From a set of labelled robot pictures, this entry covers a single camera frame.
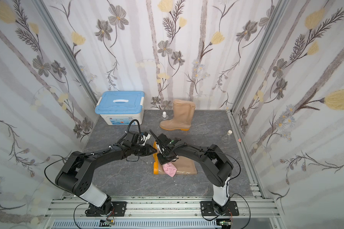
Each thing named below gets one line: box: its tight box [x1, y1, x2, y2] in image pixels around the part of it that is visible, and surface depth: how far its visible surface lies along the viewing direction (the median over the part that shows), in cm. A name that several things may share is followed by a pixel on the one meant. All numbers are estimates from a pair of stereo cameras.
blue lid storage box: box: [95, 91, 146, 126], surface depth 104 cm
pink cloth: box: [161, 162, 178, 178], surface depth 85 cm
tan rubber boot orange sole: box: [159, 99, 196, 132], surface depth 97 cm
